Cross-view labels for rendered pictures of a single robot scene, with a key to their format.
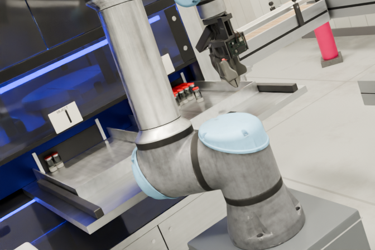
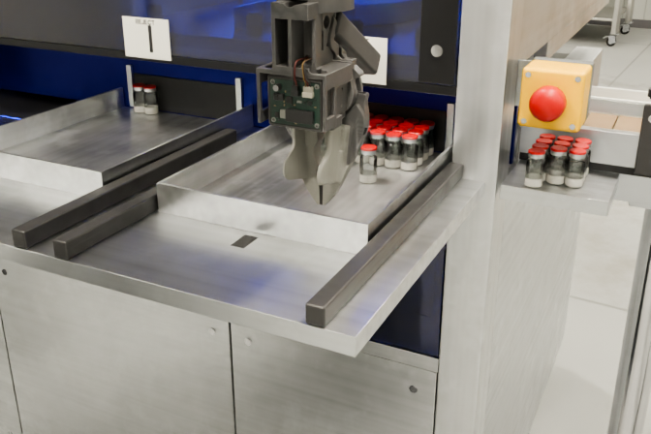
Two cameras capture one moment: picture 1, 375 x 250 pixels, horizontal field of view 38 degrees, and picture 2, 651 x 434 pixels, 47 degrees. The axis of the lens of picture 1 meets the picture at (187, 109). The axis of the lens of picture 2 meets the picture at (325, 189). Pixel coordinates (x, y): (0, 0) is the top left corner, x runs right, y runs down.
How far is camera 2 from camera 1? 1.30 m
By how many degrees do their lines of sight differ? 52
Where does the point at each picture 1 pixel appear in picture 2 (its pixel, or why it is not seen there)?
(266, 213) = not seen: outside the picture
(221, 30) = (280, 38)
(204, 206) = (326, 365)
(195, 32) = (483, 29)
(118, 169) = (13, 166)
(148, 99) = not seen: outside the picture
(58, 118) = (135, 31)
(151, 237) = (211, 323)
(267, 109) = (210, 295)
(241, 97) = (309, 232)
